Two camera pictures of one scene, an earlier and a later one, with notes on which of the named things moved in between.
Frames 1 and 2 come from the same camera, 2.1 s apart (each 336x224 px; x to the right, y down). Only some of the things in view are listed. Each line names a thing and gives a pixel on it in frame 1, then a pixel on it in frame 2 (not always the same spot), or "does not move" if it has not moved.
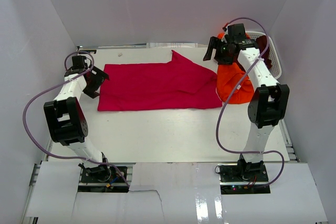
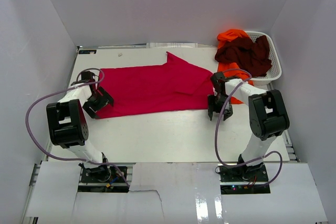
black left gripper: (99, 76) to (104, 99)
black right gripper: (223, 61) to (212, 107)
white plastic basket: (274, 58) does not move
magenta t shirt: (178, 84) does not move
